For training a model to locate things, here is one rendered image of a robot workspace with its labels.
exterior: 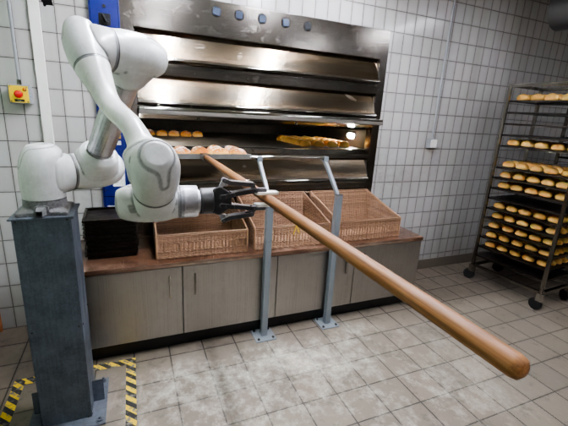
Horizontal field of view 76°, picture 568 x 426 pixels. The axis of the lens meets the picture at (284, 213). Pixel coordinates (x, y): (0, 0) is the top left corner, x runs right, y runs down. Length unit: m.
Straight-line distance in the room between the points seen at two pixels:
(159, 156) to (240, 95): 1.88
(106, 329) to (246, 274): 0.85
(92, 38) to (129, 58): 0.11
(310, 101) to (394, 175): 1.06
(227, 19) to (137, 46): 1.40
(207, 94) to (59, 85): 0.86
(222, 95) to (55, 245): 1.46
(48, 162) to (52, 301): 0.58
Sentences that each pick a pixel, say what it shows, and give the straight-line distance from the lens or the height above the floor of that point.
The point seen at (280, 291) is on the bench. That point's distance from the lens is 2.48.
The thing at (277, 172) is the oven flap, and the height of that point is 1.00.
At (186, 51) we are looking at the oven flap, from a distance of 2.60.
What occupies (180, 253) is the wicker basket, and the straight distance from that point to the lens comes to 2.24.
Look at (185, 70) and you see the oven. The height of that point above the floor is 1.67.
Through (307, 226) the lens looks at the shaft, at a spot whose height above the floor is 1.20.
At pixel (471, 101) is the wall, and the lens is 3.89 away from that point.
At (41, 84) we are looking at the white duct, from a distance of 2.57.
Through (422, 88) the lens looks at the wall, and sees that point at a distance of 3.46.
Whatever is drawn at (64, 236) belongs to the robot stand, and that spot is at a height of 0.92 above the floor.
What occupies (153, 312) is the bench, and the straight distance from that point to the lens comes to 2.32.
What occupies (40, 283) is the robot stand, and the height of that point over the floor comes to 0.72.
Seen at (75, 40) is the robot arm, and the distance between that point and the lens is 1.29.
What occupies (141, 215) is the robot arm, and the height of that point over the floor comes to 1.18.
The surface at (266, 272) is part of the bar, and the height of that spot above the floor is 0.47.
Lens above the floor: 1.45
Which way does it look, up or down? 16 degrees down
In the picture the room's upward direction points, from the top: 3 degrees clockwise
